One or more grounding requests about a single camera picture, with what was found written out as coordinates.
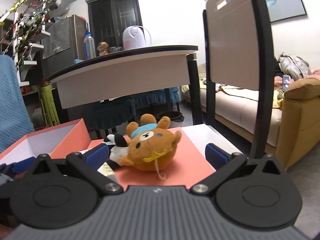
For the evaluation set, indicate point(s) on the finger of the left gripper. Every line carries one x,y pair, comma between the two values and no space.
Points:
17,168

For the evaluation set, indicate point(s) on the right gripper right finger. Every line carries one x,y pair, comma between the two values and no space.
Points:
227,166

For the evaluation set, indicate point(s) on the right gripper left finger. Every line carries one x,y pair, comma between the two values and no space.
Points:
86,167

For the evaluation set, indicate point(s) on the pink box lid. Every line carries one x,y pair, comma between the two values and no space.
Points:
187,168

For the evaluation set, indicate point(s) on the black white panda plush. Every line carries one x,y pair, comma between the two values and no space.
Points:
118,148

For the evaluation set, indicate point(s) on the brown bear plush toy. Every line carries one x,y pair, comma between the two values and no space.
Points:
151,145

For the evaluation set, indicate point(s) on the pink open box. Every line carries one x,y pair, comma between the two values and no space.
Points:
57,141

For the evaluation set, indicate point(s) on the blue covered chair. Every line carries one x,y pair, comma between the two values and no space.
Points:
14,118

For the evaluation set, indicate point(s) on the teal covered dining chair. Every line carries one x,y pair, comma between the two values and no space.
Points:
110,114

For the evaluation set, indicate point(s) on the black trash bin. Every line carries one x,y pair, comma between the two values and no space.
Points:
176,118

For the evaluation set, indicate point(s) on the green folded stool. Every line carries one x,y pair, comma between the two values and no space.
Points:
48,106

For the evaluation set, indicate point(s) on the beige sofa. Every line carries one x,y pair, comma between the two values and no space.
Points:
294,125

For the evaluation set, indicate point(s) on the white curved dining table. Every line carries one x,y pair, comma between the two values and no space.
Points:
130,72

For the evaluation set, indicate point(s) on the clear plastic water bottle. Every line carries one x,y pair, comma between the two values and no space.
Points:
89,46

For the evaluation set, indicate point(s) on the small brown figurine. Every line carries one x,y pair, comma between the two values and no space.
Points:
102,48

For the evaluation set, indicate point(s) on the grey refrigerator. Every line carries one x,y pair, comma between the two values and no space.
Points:
64,45

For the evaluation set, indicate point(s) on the white decorated staircase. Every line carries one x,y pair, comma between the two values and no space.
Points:
24,25

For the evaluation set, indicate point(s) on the dark window door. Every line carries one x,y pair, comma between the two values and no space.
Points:
109,18

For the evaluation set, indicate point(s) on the framed wall painting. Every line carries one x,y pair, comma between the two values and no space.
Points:
285,9

